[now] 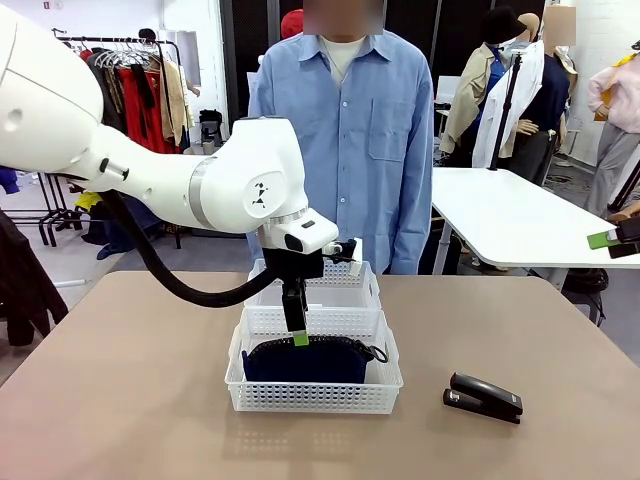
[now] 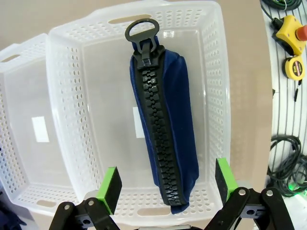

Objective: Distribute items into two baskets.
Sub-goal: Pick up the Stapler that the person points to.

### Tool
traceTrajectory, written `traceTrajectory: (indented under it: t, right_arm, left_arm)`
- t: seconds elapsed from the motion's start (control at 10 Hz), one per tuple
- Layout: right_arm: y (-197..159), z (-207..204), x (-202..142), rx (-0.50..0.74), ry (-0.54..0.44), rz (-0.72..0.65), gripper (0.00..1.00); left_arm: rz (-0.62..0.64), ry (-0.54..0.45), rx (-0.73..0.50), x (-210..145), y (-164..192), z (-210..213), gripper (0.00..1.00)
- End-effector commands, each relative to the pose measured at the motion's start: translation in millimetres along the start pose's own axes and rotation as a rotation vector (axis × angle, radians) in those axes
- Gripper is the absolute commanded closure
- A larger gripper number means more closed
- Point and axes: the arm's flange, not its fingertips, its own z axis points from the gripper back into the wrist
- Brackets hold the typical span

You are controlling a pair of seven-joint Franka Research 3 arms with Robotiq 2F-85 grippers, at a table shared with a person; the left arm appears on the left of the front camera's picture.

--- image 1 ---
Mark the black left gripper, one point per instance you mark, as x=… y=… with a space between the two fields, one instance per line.
x=300 y=265

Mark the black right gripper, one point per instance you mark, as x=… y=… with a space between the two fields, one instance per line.
x=631 y=231

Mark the navy zipper pouch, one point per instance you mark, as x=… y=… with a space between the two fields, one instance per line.
x=310 y=365

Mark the black stapler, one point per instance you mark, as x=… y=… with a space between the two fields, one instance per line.
x=482 y=397

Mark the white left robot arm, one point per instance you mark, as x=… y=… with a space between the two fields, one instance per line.
x=225 y=175

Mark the person's left forearm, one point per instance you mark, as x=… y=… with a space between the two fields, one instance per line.
x=415 y=230

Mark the black bag under table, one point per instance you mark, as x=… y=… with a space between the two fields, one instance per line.
x=585 y=285

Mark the black slanted stand leg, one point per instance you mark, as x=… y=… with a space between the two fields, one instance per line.
x=627 y=187

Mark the white perforated plastic basket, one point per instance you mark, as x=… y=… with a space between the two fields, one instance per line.
x=367 y=292
x=310 y=397

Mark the white background table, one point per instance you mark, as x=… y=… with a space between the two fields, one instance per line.
x=525 y=220

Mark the person in pink top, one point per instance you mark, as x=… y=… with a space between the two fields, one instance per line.
x=617 y=110

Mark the black clothes rack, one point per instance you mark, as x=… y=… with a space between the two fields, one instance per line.
x=177 y=241

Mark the figure in navy top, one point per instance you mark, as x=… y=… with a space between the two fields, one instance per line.
x=552 y=95

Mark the black tripod pole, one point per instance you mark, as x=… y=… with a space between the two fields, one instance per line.
x=506 y=110

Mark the mannequin in white coat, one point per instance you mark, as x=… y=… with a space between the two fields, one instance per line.
x=520 y=95

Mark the person in blue shirt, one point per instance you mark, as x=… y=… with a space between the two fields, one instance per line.
x=370 y=150

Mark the blue denim garment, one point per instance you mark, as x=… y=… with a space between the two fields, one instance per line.
x=125 y=230

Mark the black bag on stand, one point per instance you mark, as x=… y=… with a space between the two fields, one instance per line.
x=211 y=125

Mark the mannequin in beige trench coat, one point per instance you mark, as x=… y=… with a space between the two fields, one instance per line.
x=467 y=100

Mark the yellow item on floor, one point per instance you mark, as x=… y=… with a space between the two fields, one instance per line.
x=90 y=201

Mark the beige hanging garment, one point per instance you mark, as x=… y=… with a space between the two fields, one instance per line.
x=172 y=100

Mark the black bucket hat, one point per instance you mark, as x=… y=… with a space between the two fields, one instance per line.
x=500 y=25

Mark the red dress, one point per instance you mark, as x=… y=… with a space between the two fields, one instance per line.
x=145 y=115

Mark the black jacket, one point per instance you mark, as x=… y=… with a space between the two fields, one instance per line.
x=25 y=290

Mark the red hat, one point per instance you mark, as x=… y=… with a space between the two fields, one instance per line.
x=292 y=22

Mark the grey hanging jacket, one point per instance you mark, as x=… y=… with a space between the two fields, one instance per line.
x=107 y=85

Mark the person behind clothes rack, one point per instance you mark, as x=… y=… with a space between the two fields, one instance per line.
x=147 y=35

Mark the bright blue garment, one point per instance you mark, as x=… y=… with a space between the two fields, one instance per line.
x=7 y=180

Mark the red hanging jacket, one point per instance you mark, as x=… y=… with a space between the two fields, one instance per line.
x=86 y=54

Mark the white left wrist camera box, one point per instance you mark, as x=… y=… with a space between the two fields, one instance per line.
x=310 y=235

